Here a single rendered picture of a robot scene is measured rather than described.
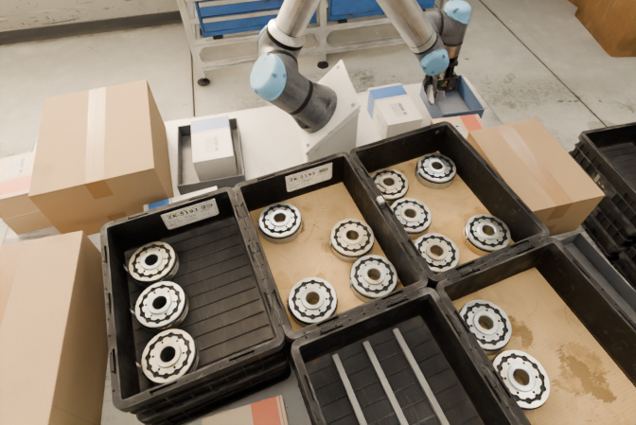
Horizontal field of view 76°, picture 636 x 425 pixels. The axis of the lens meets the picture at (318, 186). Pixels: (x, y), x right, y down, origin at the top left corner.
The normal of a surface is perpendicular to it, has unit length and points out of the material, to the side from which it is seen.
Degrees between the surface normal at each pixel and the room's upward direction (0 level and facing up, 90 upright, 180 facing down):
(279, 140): 0
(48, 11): 90
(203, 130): 0
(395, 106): 0
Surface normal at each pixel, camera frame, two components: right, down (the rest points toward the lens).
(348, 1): 0.22, 0.75
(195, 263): -0.01, -0.64
